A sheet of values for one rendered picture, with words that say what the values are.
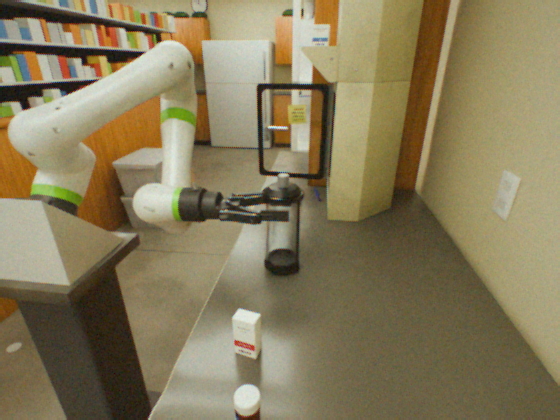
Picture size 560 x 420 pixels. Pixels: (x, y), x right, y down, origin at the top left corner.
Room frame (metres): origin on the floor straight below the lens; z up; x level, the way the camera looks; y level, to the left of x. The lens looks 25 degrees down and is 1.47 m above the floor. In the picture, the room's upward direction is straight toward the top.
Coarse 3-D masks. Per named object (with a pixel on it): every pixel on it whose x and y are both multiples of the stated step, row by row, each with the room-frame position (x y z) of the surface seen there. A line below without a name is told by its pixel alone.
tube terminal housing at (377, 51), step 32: (352, 0) 1.07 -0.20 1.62; (384, 0) 1.06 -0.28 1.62; (416, 0) 1.16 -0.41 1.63; (352, 32) 1.07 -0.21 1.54; (384, 32) 1.07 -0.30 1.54; (416, 32) 1.18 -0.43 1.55; (352, 64) 1.07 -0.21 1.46; (384, 64) 1.09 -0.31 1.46; (352, 96) 1.07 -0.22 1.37; (384, 96) 1.10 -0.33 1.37; (352, 128) 1.07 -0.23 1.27; (384, 128) 1.11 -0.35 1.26; (352, 160) 1.07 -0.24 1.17; (384, 160) 1.13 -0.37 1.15; (352, 192) 1.06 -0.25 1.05; (384, 192) 1.15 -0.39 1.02
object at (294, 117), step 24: (264, 96) 1.45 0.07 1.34; (288, 96) 1.42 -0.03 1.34; (312, 96) 1.40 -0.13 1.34; (264, 120) 1.45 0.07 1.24; (288, 120) 1.42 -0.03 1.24; (312, 120) 1.40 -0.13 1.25; (264, 144) 1.45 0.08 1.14; (288, 144) 1.42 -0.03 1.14; (312, 144) 1.40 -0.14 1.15; (288, 168) 1.42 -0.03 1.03; (312, 168) 1.39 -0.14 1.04
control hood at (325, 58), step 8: (304, 48) 1.09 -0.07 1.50; (312, 48) 1.08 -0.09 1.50; (320, 48) 1.08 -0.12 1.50; (328, 48) 1.08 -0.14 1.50; (336, 48) 1.08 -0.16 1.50; (312, 56) 1.08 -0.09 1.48; (320, 56) 1.08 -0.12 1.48; (328, 56) 1.08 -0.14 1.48; (336, 56) 1.08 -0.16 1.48; (320, 64) 1.08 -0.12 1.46; (328, 64) 1.08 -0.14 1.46; (336, 64) 1.08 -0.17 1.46; (320, 72) 1.08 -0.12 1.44; (328, 72) 1.08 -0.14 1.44; (336, 72) 1.07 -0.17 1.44; (328, 80) 1.08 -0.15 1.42; (336, 80) 1.07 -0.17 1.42
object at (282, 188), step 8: (280, 176) 0.76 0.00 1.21; (288, 176) 0.76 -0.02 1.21; (272, 184) 0.78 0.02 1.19; (280, 184) 0.76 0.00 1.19; (288, 184) 0.76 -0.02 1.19; (296, 184) 0.78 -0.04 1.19; (272, 192) 0.74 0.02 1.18; (280, 192) 0.73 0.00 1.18; (288, 192) 0.73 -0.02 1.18; (296, 192) 0.74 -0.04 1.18
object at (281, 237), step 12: (264, 192) 0.76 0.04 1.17; (276, 204) 0.73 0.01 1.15; (288, 204) 0.73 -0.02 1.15; (276, 228) 0.73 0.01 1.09; (288, 228) 0.73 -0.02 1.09; (276, 240) 0.73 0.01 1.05; (288, 240) 0.73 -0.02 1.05; (276, 252) 0.73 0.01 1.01; (288, 252) 0.73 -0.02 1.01; (276, 264) 0.73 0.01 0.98; (288, 264) 0.73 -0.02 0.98
